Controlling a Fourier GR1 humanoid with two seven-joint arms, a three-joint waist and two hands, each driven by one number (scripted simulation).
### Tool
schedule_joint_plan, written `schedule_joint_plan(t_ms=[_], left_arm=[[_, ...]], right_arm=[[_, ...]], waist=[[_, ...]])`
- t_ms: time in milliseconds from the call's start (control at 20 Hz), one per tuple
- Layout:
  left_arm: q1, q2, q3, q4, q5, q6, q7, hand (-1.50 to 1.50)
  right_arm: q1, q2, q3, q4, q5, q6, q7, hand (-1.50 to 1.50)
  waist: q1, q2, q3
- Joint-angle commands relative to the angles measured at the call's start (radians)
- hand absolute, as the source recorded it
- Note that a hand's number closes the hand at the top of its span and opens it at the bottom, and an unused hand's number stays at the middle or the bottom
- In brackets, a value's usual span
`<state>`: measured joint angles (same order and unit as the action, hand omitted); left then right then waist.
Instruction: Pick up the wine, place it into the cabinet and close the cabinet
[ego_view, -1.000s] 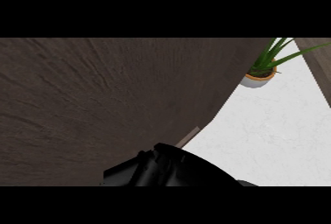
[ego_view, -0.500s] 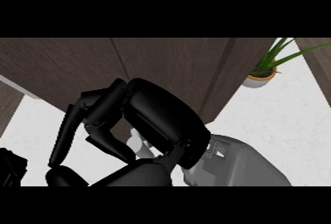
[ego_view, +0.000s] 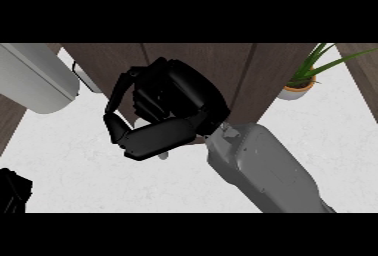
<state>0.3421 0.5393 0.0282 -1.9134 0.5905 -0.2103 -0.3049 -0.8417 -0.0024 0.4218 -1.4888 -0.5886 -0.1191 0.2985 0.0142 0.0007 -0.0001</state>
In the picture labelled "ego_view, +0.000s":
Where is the white pot with orange rim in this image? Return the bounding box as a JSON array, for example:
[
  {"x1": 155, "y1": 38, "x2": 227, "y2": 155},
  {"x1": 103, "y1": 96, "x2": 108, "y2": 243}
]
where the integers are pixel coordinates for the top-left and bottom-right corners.
[{"x1": 275, "y1": 79, "x2": 318, "y2": 101}]

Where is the brown wooden cabinet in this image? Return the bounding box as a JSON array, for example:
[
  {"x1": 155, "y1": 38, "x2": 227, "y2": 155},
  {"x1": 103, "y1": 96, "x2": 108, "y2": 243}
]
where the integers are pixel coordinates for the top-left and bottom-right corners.
[{"x1": 59, "y1": 43, "x2": 319, "y2": 145}]

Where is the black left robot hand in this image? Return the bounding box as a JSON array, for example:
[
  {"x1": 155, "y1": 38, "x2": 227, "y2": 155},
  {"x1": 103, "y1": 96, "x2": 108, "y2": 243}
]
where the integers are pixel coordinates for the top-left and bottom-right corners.
[{"x1": 0, "y1": 167, "x2": 34, "y2": 214}]

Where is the green leafy plant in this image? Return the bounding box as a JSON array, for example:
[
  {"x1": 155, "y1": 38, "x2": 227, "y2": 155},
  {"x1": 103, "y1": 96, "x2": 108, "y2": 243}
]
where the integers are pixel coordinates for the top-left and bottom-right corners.
[{"x1": 285, "y1": 43, "x2": 378, "y2": 89}]

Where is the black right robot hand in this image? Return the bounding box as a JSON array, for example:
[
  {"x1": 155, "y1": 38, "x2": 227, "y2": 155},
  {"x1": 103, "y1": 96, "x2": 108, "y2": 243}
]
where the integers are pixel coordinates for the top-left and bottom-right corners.
[{"x1": 102, "y1": 56, "x2": 232, "y2": 162}]

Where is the brown wooden panel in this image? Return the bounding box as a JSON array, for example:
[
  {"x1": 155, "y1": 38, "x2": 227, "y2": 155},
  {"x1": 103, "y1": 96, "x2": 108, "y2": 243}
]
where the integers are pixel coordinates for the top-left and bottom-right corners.
[
  {"x1": 0, "y1": 94, "x2": 28, "y2": 157},
  {"x1": 335, "y1": 43, "x2": 378, "y2": 124}
]

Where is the white rounded appliance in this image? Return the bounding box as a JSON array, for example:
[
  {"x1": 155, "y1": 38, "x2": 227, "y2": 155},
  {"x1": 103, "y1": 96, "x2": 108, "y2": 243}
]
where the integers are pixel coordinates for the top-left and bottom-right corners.
[{"x1": 0, "y1": 43, "x2": 81, "y2": 115}]

